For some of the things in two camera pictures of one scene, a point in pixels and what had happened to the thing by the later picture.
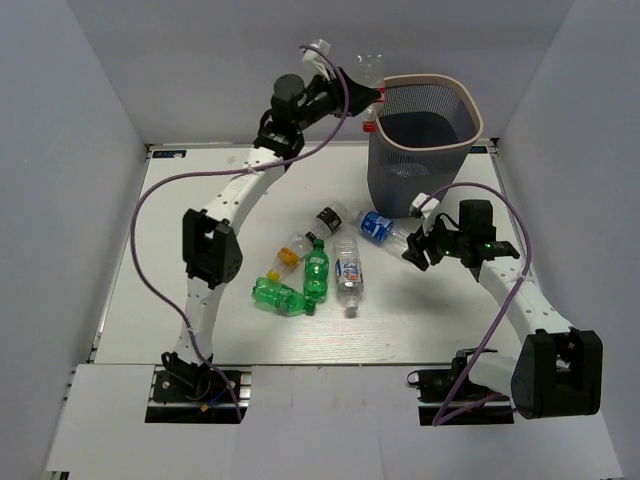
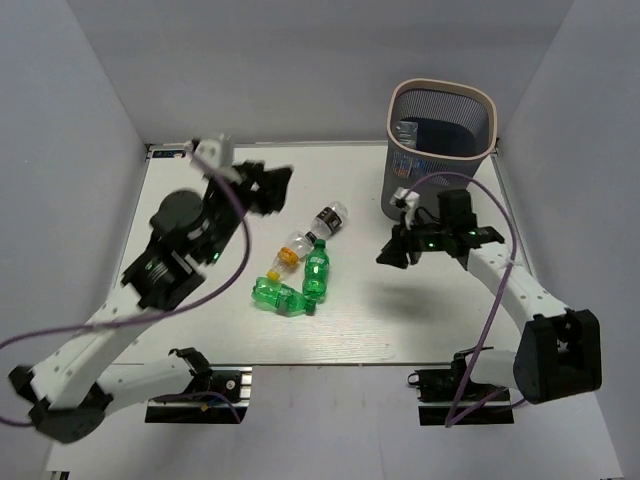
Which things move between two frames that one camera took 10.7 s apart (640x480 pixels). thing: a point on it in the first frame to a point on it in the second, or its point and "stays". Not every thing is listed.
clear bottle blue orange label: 348,270 to 403,165
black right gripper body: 444,241 stays
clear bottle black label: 331,218 stays
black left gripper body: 326,99 to 220,203
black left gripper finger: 357,106 to 266,202
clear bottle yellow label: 289,256 stays
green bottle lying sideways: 281,298 stays
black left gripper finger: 362,93 to 271,187
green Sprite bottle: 316,267 stays
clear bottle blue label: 383,230 to 407,133
